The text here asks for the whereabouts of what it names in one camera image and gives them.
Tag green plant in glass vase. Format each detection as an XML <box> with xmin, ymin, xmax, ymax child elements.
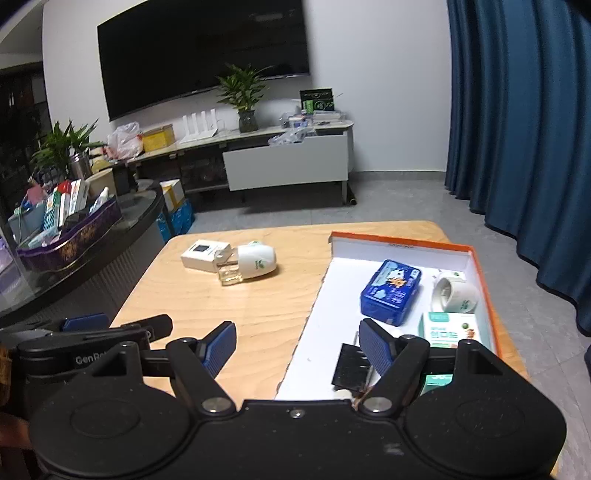
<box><xmin>216</xmin><ymin>64</ymin><xmax>273</xmax><ymax>134</ymax></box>

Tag white router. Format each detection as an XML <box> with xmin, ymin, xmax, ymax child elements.
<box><xmin>179</xmin><ymin>108</ymin><xmax>219</xmax><ymax>144</ymax></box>

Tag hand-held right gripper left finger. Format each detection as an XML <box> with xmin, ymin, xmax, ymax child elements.
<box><xmin>90</xmin><ymin>320</ymin><xmax>237</xmax><ymax>414</ymax></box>

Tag orange cardboard box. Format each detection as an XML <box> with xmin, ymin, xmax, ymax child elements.
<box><xmin>276</xmin><ymin>231</ymin><xmax>503</xmax><ymax>402</ymax></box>

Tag white mosquito repellent with bottle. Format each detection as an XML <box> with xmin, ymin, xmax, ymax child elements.
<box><xmin>216</xmin><ymin>240</ymin><xmax>279</xmax><ymax>287</ymax></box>

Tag white television cabinet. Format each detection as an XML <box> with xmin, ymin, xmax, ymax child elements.
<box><xmin>127</xmin><ymin>119</ymin><xmax>355</xmax><ymax>204</ymax></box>

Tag yellow box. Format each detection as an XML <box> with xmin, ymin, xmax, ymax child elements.
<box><xmin>141</xmin><ymin>124</ymin><xmax>176</xmax><ymax>153</ymax></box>

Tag blue packs on floor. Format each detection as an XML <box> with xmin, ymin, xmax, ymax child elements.
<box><xmin>157</xmin><ymin>196</ymin><xmax>195</xmax><ymax>243</ymax></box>

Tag black glass table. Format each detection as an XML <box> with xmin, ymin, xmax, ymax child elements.
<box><xmin>0</xmin><ymin>189</ymin><xmax>166</xmax><ymax>324</ymax></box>

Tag black wall television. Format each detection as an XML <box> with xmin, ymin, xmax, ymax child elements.
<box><xmin>97</xmin><ymin>0</ymin><xmax>311</xmax><ymax>121</ymax></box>

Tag white plastic bag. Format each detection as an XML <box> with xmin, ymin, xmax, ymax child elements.
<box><xmin>107</xmin><ymin>121</ymin><xmax>144</xmax><ymax>160</ymax></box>

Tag clear plastic wrap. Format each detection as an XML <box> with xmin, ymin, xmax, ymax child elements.
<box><xmin>269</xmin><ymin>128</ymin><xmax>308</xmax><ymax>146</ymax></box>

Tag dark green box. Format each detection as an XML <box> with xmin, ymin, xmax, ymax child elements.
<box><xmin>299</xmin><ymin>88</ymin><xmax>334</xmax><ymax>115</ymax></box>

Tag red white medicine box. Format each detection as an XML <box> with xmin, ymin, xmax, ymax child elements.
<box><xmin>55</xmin><ymin>180</ymin><xmax>72</xmax><ymax>227</ymax></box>

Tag beige box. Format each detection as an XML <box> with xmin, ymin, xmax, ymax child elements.
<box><xmin>87</xmin><ymin>168</ymin><xmax>116</xmax><ymax>199</ymax></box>

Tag purple patterned tin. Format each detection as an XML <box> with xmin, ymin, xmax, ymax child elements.
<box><xmin>16</xmin><ymin>194</ymin><xmax>123</xmax><ymax>273</ymax></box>

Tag teal bandage box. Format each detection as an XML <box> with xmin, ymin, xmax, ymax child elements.
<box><xmin>418</xmin><ymin>311</ymin><xmax>482</xmax><ymax>398</ymax></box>

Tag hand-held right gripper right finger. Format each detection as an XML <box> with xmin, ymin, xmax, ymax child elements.
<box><xmin>358</xmin><ymin>318</ymin><xmax>509</xmax><ymax>415</ymax></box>

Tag green plant in steel cup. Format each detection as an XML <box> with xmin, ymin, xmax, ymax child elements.
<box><xmin>31</xmin><ymin>119</ymin><xmax>105</xmax><ymax>181</ymax></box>

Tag blue curtain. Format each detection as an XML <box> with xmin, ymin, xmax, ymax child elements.
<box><xmin>445</xmin><ymin>0</ymin><xmax>591</xmax><ymax>335</ymax></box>

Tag white mosquito repellent heater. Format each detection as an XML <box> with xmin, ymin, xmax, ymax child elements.
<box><xmin>432</xmin><ymin>271</ymin><xmax>484</xmax><ymax>315</ymax></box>

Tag small white box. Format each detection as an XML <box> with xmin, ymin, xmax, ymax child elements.
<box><xmin>180</xmin><ymin>239</ymin><xmax>232</xmax><ymax>274</ymax></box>

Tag green medicine box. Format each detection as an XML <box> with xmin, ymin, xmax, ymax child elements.
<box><xmin>43</xmin><ymin>191</ymin><xmax>63</xmax><ymax>232</ymax></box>

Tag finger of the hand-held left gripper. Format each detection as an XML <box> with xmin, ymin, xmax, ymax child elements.
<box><xmin>59</xmin><ymin>313</ymin><xmax>112</xmax><ymax>333</ymax></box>
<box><xmin>107</xmin><ymin>315</ymin><xmax>174</xmax><ymax>344</ymax></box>

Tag black box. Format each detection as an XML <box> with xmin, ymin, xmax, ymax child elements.
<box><xmin>112</xmin><ymin>164</ymin><xmax>131</xmax><ymax>195</ymax></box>

